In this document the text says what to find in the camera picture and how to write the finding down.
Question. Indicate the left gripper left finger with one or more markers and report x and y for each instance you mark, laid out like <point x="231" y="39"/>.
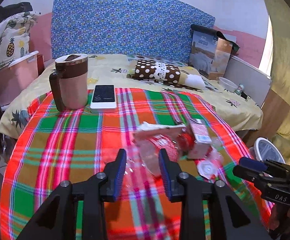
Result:
<point x="56" y="217"/>

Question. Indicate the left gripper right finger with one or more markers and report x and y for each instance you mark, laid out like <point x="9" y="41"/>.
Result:
<point x="229" y="217"/>

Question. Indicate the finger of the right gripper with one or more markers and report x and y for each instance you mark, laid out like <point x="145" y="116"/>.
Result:
<point x="252" y="164"/>

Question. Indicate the clear plastic cup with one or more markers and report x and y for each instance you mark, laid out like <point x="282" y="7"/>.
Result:
<point x="207" y="169"/>
<point x="215" y="155"/>

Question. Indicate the pink drink carton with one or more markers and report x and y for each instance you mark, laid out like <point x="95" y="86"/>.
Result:
<point x="202" y="140"/>

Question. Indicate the clear plastic water bottle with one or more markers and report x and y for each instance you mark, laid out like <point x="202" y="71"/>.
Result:
<point x="175" y="147"/>

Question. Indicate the white round trash bin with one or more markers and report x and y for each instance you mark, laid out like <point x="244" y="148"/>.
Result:
<point x="263" y="150"/>

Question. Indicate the right hand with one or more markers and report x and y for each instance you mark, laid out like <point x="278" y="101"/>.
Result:
<point x="280" y="218"/>

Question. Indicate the wooden board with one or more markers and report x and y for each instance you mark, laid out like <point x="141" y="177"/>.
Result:
<point x="275" y="109"/>

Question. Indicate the small black object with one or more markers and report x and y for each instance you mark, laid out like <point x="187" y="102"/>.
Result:
<point x="245" y="96"/>

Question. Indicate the red green plaid cloth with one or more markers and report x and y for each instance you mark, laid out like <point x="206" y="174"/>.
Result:
<point x="74" y="145"/>

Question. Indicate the small green jar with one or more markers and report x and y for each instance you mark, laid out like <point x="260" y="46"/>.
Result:
<point x="239" y="90"/>

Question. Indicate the white bed footboard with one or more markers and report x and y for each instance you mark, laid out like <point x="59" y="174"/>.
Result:
<point x="256" y="83"/>

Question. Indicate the white plastic bowl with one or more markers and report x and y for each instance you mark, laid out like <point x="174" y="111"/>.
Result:
<point x="227" y="84"/>

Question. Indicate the yellow curtain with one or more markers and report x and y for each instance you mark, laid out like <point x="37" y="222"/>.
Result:
<point x="279" y="13"/>

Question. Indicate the crumpled paper box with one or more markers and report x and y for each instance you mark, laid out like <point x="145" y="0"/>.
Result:
<point x="146" y="130"/>

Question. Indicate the bedding package box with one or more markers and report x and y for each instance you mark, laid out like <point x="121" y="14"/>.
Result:
<point x="210" y="51"/>

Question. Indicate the white smartphone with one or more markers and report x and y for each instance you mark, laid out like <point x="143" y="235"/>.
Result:
<point x="103" y="99"/>

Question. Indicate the pink brown travel mug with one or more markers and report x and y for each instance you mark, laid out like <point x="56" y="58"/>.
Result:
<point x="69" y="82"/>

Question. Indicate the pink storage box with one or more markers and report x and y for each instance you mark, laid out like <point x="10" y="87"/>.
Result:
<point x="17" y="76"/>

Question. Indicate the brown polka dot pillow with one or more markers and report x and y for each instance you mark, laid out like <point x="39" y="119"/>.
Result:
<point x="166" y="73"/>

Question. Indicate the yellow pineapple bed sheet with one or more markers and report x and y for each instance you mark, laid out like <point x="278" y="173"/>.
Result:
<point x="239" y="113"/>

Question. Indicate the pineapple print folded quilt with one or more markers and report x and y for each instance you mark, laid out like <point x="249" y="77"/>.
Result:
<point x="15" y="36"/>

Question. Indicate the blue dotted headboard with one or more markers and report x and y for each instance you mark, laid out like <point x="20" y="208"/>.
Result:
<point x="156" y="28"/>

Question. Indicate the black clothes pile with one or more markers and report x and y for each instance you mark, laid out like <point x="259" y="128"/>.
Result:
<point x="13" y="9"/>

